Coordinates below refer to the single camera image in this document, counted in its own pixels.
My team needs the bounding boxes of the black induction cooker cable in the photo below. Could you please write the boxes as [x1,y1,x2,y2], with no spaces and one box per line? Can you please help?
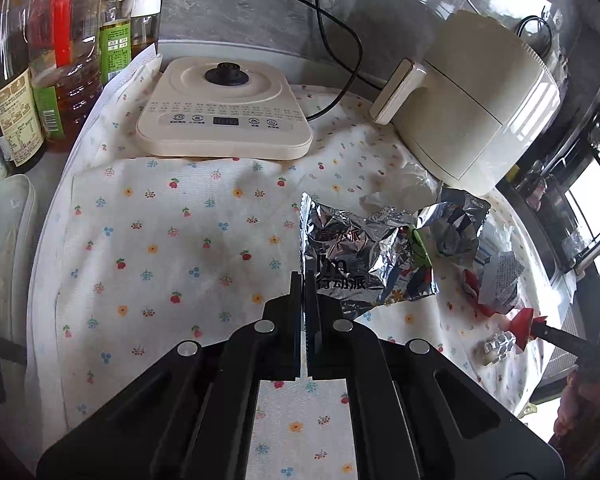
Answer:
[259,0,365,122]

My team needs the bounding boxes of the green wrapper scrap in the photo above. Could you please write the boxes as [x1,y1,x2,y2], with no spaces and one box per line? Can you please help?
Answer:
[405,227,433,268]

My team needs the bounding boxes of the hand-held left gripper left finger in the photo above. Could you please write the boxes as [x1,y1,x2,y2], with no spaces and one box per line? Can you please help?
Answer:
[36,271,306,480]

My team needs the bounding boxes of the yellow cap bottle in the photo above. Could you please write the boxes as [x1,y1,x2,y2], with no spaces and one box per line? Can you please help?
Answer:
[99,0,140,86]

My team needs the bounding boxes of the red and clear candy wrapper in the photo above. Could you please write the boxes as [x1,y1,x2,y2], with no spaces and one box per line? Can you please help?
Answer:
[482,307,548,366]

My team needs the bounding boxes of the black air fryer cable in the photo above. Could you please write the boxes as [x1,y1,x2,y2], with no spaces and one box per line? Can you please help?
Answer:
[307,0,388,88]

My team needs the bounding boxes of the floral tablecloth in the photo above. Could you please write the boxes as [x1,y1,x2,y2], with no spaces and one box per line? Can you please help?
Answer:
[27,52,563,480]

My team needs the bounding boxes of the person's right hand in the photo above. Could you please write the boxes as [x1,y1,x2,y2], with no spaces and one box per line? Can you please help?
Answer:
[554,369,600,442]

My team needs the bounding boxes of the dark oil bottle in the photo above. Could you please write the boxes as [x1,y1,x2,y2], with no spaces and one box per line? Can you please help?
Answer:
[0,0,47,168]

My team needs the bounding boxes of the cream induction cooker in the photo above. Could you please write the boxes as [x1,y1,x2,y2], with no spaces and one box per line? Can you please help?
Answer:
[136,56,314,160]

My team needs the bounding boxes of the red wrapper scrap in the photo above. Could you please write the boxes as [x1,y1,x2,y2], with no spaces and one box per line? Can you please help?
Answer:
[462,269,511,317]

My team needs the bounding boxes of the white plastic container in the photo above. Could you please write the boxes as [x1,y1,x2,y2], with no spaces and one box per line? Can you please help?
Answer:
[0,174,38,341]

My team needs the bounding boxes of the silver foil snack packet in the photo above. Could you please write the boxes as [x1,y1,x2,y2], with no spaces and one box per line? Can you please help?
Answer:
[298,192,441,311]

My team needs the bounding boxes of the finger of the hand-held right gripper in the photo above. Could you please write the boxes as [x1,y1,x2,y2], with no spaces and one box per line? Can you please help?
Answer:
[530,324,597,361]

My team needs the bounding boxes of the oil bottle with red handle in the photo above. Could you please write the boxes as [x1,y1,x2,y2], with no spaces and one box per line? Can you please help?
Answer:
[27,0,104,153]

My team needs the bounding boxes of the crumpled silver foil wrapper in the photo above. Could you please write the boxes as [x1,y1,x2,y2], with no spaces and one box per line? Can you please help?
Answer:
[415,187,492,261]

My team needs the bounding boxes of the printed clear plastic wrapper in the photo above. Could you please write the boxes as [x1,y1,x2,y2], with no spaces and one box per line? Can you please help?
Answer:
[480,250,526,312]

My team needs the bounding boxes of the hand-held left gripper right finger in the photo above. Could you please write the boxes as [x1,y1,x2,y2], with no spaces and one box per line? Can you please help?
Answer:
[304,270,566,480]

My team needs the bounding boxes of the cream air fryer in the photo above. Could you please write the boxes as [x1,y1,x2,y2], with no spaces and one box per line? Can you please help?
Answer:
[369,10,562,195]

